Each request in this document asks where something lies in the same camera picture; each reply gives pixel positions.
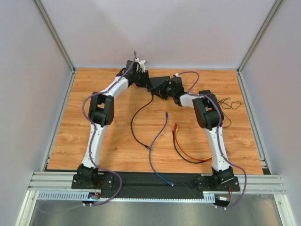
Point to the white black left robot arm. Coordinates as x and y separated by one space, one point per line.
98 109

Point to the grey slotted cable duct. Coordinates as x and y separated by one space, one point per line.
86 196

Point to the aluminium right frame post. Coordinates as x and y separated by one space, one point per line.
262 30

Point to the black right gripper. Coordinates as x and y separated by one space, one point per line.
163 88

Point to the black network switch box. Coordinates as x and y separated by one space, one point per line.
158 81

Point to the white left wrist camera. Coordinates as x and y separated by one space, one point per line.
142 64

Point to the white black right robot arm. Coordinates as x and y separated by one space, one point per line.
209 117

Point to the aluminium frame post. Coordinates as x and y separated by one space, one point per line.
50 27
262 30

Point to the black power adapter with cord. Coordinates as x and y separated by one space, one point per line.
226 103

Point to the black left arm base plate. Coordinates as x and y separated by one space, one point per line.
108 182

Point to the aluminium front frame rail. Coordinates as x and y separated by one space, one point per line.
61 180

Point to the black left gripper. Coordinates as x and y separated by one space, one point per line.
143 78

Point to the aluminium left frame post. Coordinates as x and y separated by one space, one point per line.
50 27

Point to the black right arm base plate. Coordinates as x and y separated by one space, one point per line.
209 183

